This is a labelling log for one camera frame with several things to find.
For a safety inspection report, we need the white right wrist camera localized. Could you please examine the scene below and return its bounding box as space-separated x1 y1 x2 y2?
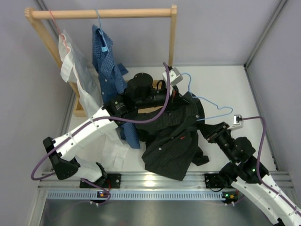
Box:
229 114 243 131

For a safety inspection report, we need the black pinstriped shirt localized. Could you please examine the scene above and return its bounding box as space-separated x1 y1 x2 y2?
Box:
121 91 209 181

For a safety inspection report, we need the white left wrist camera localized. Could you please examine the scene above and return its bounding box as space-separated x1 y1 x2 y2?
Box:
169 68 183 87

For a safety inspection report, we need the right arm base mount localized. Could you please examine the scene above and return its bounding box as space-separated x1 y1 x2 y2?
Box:
204 172 244 207

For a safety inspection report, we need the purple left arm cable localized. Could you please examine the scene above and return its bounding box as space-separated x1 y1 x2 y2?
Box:
31 62 171 181

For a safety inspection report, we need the blue checked shirt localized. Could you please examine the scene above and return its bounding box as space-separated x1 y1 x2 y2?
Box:
91 24 141 149

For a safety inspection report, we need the aluminium mounting rail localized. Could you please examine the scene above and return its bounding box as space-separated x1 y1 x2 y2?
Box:
39 171 294 189

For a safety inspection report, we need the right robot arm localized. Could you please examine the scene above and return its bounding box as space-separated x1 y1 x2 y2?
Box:
200 122 301 226

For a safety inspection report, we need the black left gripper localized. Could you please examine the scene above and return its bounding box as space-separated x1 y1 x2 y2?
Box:
136 83 189 115

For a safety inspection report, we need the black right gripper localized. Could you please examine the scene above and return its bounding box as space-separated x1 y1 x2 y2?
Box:
197 121 237 163

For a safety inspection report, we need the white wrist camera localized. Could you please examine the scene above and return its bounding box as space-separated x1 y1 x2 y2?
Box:
229 114 243 131
169 68 183 87

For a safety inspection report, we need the blue hanger with shirt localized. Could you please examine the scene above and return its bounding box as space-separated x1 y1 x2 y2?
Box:
95 9 109 52

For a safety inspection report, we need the white shirt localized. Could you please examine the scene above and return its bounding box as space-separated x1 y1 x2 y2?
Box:
57 29 130 151

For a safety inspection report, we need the blue wire hanger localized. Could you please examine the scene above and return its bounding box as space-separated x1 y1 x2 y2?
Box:
180 72 234 122

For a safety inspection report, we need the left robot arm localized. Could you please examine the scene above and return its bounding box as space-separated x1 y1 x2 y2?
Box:
43 68 188 188

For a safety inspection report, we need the slotted grey cable duct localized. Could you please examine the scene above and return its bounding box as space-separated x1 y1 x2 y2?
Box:
47 190 225 201

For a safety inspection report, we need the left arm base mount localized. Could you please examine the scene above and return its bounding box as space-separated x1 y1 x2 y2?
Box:
79 173 122 207

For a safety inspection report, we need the pink wire hanger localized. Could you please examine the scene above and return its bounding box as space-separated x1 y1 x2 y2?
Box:
48 9 70 53

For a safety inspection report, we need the wooden clothes rack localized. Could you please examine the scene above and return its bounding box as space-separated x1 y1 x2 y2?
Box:
24 7 177 117

